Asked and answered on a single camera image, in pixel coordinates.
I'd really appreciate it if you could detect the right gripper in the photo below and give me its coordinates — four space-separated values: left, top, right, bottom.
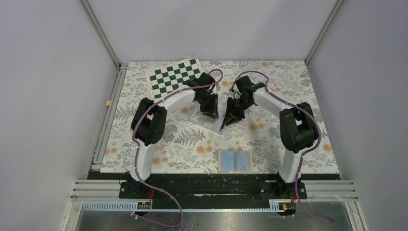
222 97 253 127

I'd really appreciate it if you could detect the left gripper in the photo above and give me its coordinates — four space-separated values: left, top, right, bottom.
196 92 218 119

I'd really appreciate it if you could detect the clear plastic card box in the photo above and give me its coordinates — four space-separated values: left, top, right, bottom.
187 103 225 134

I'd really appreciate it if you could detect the beige card holder wallet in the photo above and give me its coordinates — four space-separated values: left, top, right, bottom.
217 150 254 174

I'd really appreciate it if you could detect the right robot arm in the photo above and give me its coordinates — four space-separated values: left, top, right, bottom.
222 73 321 198

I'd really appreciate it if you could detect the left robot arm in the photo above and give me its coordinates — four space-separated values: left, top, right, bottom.
130 72 219 198

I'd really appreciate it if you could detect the floral tablecloth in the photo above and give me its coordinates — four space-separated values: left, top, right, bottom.
101 61 340 174

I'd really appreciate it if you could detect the green white chessboard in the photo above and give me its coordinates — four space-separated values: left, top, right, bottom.
146 59 203 99

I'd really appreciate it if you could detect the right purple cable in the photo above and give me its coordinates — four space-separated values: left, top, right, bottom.
230 70 335 225

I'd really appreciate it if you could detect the purple cable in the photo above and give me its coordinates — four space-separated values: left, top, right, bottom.
132 68 224 228
230 70 335 225

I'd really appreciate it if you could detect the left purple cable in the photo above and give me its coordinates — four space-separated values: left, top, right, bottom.
132 68 224 228

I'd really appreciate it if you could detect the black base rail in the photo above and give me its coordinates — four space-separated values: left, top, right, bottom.
112 173 307 206

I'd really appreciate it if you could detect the white slotted cable duct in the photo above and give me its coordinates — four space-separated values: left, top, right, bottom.
82 200 286 213

